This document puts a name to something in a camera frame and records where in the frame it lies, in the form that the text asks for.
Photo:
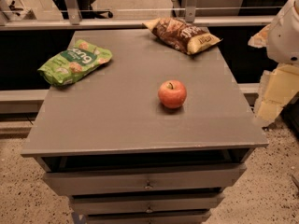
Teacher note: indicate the top grey drawer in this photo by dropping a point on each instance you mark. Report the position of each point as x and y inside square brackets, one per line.
[142, 180]

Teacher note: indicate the bottom grey drawer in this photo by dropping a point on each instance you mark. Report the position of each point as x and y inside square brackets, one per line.
[179, 217]

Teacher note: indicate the red apple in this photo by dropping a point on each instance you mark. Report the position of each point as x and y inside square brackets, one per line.
[172, 94]

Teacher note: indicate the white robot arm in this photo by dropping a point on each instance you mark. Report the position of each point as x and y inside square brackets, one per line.
[283, 35]

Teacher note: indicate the brown chip bag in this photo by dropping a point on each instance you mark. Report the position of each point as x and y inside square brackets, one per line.
[181, 36]

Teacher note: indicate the grey metal railing frame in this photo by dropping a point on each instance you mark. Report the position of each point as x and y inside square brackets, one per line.
[44, 15]

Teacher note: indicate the grey drawer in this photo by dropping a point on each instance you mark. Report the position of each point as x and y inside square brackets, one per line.
[146, 203]
[142, 180]
[179, 217]

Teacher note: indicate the green rice chip bag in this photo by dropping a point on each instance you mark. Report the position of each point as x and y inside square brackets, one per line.
[71, 65]

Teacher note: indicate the grey drawer cabinet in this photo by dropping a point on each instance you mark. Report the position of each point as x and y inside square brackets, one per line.
[113, 118]

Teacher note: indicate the middle grey drawer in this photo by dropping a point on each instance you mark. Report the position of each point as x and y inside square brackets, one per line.
[146, 203]

